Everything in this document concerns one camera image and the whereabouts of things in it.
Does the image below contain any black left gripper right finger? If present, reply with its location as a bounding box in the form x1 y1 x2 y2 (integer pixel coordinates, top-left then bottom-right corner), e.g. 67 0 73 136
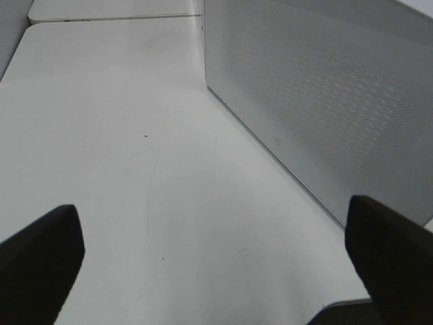
344 195 432 324

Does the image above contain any white microwave door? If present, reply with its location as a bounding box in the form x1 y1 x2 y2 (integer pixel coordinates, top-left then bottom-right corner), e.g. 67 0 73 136
203 1 432 225

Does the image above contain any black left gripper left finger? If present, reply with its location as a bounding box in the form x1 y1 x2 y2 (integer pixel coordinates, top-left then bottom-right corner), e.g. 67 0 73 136
1 204 85 324

